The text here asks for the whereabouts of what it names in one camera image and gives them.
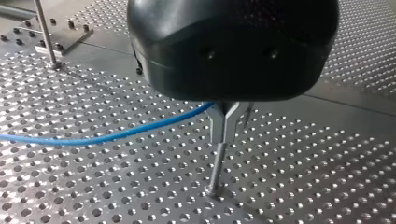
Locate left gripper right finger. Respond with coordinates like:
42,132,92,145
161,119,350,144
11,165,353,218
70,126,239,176
224,101,254,144

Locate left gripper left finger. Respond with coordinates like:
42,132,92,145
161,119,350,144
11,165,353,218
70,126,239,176
205,101,226,144

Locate blue cable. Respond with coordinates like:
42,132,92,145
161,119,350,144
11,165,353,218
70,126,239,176
0,101,217,147

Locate metal post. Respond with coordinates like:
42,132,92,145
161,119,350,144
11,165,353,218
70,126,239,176
205,142,229,198
33,0,63,70

